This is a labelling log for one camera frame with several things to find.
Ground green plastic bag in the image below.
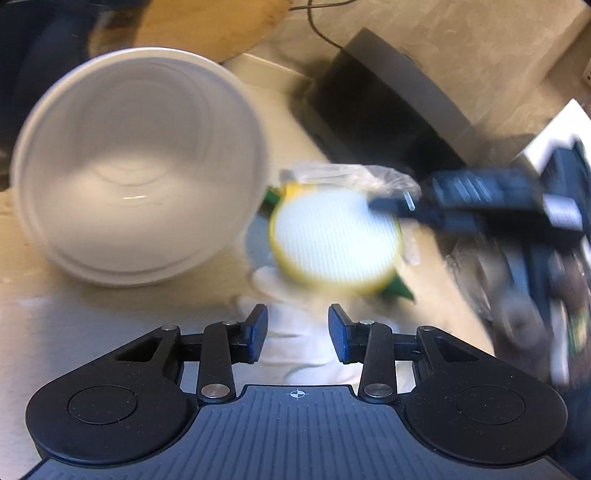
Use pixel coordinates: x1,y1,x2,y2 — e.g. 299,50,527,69
261,187,416,305

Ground clear plastic bag of garlic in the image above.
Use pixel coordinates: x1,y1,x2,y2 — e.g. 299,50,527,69
279,161,422,200

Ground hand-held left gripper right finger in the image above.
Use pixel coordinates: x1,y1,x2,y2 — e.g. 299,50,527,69
327,304,488,402

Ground black power cable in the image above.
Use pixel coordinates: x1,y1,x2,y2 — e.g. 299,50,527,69
307,0,345,49

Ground round wooden cutting board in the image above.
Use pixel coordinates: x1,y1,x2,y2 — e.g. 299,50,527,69
90,0,296,63

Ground dark grey round appliance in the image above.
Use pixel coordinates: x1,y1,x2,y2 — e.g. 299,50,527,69
295,28,536,176

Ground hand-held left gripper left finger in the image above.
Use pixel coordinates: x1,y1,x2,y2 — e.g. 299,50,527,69
115,304,269,406

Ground white plastic bowl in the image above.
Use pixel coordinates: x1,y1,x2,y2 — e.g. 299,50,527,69
9,46,271,289

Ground white foam blocks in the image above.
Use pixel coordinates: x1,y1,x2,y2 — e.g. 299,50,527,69
526,99,591,185

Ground white paper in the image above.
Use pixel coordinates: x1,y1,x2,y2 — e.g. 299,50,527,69
235,265,339,384

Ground dark blue rice cooker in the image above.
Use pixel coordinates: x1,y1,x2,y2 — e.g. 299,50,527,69
0,0,95,195

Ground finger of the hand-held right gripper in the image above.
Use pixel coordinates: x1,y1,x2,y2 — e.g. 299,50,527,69
368,191,462,232

